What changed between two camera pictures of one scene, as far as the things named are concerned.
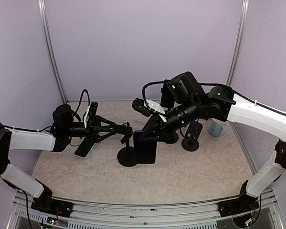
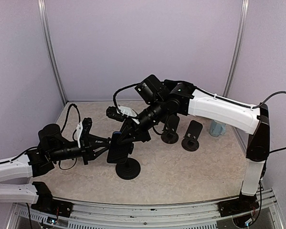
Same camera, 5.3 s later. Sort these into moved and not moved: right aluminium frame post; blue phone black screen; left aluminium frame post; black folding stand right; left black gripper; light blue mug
Moved: left black gripper; blue phone black screen
Not moved: left aluminium frame post; light blue mug; right aluminium frame post; black folding stand right
